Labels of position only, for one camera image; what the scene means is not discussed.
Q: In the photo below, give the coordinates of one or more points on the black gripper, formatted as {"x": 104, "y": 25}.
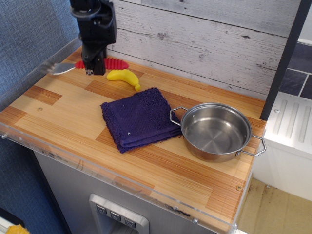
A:
{"x": 97, "y": 29}

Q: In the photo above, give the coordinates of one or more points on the red handled metal fork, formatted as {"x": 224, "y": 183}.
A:
{"x": 61, "y": 68}

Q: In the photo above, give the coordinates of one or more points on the purple folded cloth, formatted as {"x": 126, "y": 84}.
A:
{"x": 140, "y": 120}

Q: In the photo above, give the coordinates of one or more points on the yellow toy banana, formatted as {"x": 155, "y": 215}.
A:
{"x": 126, "y": 76}

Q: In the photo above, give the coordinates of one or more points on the grey toy cabinet front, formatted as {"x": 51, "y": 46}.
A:
{"x": 72, "y": 190}

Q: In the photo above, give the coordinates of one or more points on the stainless steel pot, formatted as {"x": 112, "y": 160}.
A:
{"x": 214, "y": 132}

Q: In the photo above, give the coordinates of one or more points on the silver dispenser panel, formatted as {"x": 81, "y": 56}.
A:
{"x": 111, "y": 218}

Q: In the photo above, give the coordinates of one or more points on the yellow object bottom left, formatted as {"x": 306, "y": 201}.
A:
{"x": 17, "y": 229}

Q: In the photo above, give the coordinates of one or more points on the white toy sink unit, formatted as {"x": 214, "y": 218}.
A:
{"x": 287, "y": 162}

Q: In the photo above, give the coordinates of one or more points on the black post right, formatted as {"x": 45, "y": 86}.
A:
{"x": 286, "y": 57}

